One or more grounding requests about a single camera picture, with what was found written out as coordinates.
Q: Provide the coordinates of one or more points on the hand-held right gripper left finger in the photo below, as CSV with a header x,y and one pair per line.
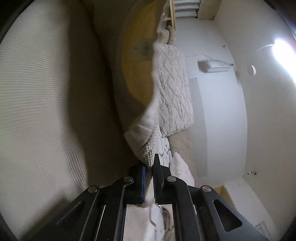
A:
x,y
143,183

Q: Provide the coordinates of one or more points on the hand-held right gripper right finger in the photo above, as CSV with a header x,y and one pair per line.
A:
x,y
158,185

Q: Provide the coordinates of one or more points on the white fluffy cushion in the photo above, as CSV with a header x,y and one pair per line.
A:
x,y
182,169

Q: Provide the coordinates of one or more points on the bear print bed sheet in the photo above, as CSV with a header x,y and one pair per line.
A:
x,y
165,150

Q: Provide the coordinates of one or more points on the long beige fleece bolster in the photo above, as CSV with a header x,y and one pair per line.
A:
x,y
182,143

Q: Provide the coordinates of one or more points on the white headboard panel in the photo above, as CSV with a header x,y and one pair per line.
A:
x,y
198,125

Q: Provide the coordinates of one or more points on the quilted cream pillow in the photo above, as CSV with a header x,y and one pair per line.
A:
x,y
175,92

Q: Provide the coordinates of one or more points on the white louvered door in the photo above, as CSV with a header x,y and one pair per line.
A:
x,y
260,227

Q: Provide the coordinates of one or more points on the white hanging pouch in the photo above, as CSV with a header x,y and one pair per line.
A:
x,y
212,65

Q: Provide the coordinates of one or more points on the round white ceiling detector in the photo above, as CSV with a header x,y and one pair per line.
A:
x,y
252,70

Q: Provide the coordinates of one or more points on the wooden bedside shelf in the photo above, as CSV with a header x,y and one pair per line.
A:
x,y
172,14

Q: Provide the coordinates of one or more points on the grey white curtain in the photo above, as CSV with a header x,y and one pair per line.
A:
x,y
185,8

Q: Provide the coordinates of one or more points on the ceiling light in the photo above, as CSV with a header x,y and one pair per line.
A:
x,y
283,53

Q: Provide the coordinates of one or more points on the worn curtain pelmet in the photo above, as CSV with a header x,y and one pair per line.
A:
x,y
208,9

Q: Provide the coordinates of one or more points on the wooden wall shelf niche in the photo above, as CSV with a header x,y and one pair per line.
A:
x,y
240,192

